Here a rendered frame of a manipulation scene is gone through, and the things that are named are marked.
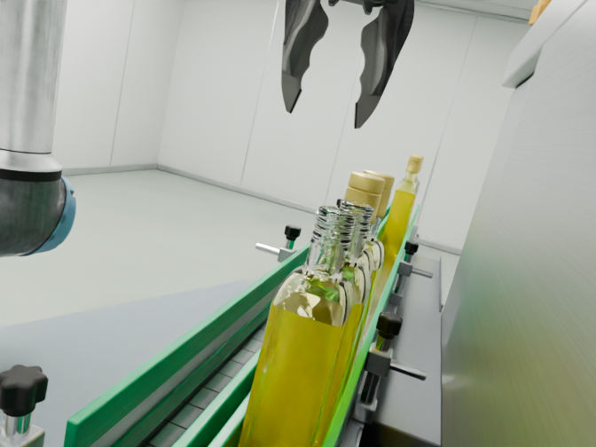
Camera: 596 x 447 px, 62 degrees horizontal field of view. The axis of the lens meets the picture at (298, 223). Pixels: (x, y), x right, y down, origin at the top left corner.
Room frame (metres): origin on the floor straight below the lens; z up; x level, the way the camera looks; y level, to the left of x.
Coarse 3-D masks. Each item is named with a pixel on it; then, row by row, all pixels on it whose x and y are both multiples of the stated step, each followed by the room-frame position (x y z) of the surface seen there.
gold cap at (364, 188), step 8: (352, 176) 0.47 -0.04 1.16; (360, 176) 0.46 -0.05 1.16; (368, 176) 0.46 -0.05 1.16; (376, 176) 0.48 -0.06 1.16; (352, 184) 0.46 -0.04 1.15; (360, 184) 0.46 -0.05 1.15; (368, 184) 0.46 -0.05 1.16; (376, 184) 0.46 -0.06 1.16; (384, 184) 0.47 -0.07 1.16; (352, 192) 0.46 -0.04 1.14; (360, 192) 0.46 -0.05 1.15; (368, 192) 0.46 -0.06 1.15; (376, 192) 0.46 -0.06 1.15; (360, 200) 0.46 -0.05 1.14; (368, 200) 0.46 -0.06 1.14; (376, 200) 0.46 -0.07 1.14; (376, 208) 0.47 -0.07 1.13
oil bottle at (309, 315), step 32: (288, 288) 0.34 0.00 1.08; (320, 288) 0.34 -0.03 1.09; (352, 288) 0.37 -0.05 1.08; (288, 320) 0.34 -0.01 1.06; (320, 320) 0.33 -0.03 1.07; (288, 352) 0.33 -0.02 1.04; (320, 352) 0.33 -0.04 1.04; (256, 384) 0.34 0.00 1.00; (288, 384) 0.33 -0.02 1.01; (320, 384) 0.33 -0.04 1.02; (256, 416) 0.34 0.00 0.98; (288, 416) 0.33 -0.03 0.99; (320, 416) 0.34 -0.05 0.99
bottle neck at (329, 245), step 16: (320, 208) 0.36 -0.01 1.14; (336, 208) 0.37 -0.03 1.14; (320, 224) 0.35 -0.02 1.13; (336, 224) 0.35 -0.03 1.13; (352, 224) 0.35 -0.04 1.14; (320, 240) 0.35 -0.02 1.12; (336, 240) 0.35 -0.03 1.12; (320, 256) 0.35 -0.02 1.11; (336, 256) 0.35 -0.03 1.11; (320, 272) 0.35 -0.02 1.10; (336, 272) 0.35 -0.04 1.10
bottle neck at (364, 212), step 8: (344, 200) 0.41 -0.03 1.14; (352, 200) 0.43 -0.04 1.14; (344, 208) 0.41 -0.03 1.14; (352, 208) 0.40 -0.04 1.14; (360, 208) 0.40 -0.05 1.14; (368, 208) 0.41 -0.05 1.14; (360, 216) 0.40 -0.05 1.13; (368, 216) 0.41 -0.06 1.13; (360, 224) 0.40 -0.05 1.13; (368, 224) 0.41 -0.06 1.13; (360, 232) 0.40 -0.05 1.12; (352, 240) 0.40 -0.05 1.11; (360, 240) 0.40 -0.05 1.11; (352, 248) 0.40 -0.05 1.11; (360, 248) 0.41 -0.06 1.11; (352, 256) 0.40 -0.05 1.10; (360, 256) 0.41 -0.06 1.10
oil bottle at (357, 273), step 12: (348, 264) 0.40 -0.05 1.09; (360, 264) 0.41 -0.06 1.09; (348, 276) 0.39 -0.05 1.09; (360, 276) 0.40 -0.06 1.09; (360, 288) 0.39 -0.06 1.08; (360, 300) 0.39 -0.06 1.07; (360, 312) 0.39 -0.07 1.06; (360, 324) 0.42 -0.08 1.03; (348, 336) 0.38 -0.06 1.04; (348, 348) 0.39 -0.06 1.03; (348, 360) 0.40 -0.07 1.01; (336, 372) 0.38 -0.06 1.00; (336, 384) 0.38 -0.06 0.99; (336, 396) 0.39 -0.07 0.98; (336, 408) 0.42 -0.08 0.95; (324, 420) 0.38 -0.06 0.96; (324, 432) 0.39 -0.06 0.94
